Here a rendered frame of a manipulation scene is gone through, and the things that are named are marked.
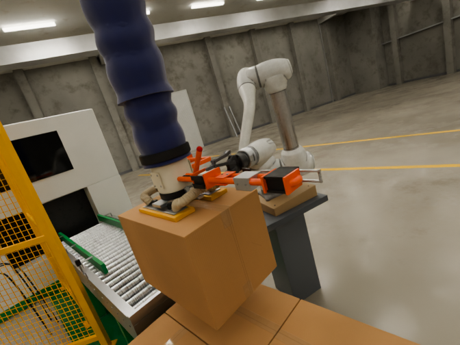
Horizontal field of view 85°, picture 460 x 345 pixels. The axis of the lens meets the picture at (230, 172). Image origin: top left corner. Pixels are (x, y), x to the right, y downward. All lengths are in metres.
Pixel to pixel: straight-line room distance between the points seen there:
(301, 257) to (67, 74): 12.12
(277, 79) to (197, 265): 1.08
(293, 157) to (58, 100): 11.83
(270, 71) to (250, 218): 0.84
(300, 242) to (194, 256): 1.13
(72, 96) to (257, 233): 12.07
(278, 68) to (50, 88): 11.90
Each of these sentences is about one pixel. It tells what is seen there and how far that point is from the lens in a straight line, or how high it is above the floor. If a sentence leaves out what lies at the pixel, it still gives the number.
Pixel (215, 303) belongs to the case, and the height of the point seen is 0.81.
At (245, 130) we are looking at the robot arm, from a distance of 1.36.
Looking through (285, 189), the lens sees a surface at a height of 1.22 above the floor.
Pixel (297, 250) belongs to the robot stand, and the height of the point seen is 0.40.
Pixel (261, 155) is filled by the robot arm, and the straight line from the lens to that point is 1.13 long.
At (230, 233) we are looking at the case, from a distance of 1.01.
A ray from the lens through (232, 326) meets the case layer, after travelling 1.33.
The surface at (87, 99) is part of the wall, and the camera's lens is 12.75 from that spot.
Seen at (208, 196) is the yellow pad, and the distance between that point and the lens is 1.12.
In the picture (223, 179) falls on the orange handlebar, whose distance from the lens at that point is 0.86.
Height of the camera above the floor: 1.46
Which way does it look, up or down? 14 degrees down
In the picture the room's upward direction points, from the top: 17 degrees counter-clockwise
